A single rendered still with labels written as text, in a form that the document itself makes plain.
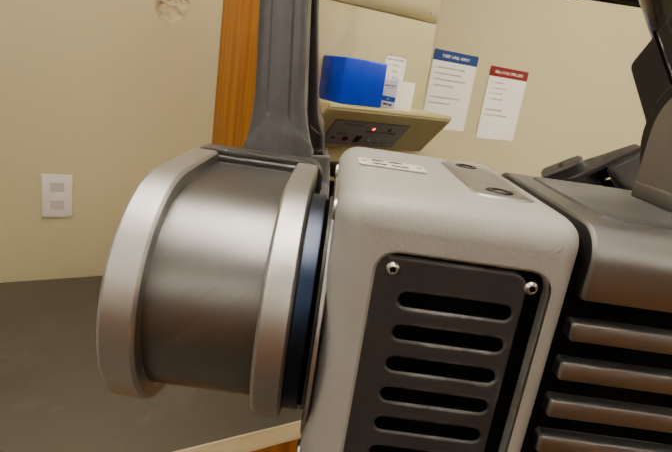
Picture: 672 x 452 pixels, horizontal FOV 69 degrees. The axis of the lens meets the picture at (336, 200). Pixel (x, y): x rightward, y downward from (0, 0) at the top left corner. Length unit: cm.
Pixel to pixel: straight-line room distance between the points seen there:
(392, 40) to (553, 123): 128
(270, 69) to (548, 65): 184
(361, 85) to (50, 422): 82
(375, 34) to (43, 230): 98
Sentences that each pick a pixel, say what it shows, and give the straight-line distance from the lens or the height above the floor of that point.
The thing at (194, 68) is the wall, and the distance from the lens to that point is 143.
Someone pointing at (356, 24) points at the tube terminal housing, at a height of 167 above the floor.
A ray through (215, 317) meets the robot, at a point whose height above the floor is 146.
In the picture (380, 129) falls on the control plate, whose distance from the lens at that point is 108.
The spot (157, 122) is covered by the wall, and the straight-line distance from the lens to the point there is 143.
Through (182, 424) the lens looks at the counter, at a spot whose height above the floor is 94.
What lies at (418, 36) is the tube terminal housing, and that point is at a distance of 121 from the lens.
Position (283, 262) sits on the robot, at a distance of 21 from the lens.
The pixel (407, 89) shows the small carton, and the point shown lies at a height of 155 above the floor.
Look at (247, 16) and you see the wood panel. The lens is 122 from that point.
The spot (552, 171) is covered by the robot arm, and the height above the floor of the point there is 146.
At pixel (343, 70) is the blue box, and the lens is 99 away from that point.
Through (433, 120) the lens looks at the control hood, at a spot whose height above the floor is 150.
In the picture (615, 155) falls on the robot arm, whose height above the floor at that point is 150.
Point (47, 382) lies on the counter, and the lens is 111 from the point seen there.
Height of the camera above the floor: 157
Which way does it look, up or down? 14 degrees down
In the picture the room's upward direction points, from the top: 9 degrees clockwise
